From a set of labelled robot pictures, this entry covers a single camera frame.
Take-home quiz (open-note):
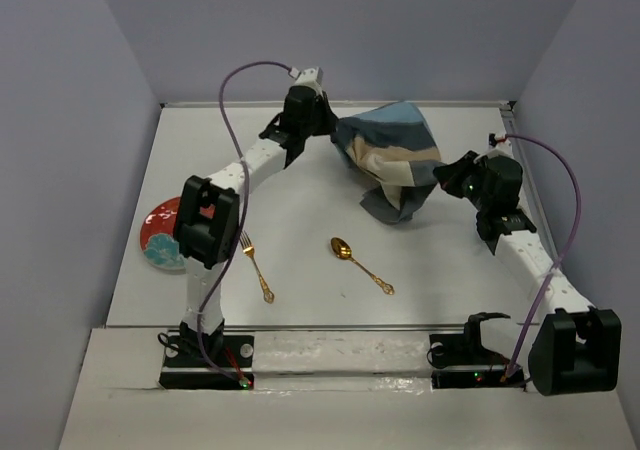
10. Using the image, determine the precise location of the gold fork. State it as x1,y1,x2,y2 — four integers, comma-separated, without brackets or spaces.
240,231,275,304

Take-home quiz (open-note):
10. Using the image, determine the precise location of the striped blue beige placemat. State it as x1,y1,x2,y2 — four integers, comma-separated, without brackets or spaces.
331,101,443,225

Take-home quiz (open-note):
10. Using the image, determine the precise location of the purple cable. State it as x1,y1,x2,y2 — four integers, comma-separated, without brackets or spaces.
197,61,296,381
504,132,584,379

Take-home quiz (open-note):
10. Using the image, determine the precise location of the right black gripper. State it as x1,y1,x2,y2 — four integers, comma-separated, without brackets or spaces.
433,150,491,212

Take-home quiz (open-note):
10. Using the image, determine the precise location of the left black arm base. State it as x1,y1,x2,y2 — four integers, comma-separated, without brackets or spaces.
157,331,255,391

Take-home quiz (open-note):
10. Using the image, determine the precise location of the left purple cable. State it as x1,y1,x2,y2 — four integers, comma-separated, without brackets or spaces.
197,61,296,381

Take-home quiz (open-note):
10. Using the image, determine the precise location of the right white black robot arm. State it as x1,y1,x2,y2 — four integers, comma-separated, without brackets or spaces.
434,151,622,396

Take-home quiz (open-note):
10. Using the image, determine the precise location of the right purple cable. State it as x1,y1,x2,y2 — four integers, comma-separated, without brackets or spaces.
504,132,584,379

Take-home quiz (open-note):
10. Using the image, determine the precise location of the gold spoon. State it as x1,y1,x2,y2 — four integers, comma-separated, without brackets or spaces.
330,237,395,295

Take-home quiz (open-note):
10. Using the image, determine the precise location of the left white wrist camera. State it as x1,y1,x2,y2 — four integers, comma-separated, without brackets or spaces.
289,67,323,94

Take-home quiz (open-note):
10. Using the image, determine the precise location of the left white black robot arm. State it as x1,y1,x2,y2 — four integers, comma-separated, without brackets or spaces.
174,78,336,365

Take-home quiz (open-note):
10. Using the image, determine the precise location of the red blue floral plate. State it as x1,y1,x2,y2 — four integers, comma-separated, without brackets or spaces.
139,196,186,274

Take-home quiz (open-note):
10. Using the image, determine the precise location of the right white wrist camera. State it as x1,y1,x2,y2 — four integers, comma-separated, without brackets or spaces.
486,133,514,158

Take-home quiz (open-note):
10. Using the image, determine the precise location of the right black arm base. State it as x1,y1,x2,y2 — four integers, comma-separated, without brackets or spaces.
426,312,529,390

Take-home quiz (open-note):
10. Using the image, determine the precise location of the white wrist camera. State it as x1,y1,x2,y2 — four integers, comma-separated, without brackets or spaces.
486,133,514,158
289,67,323,94

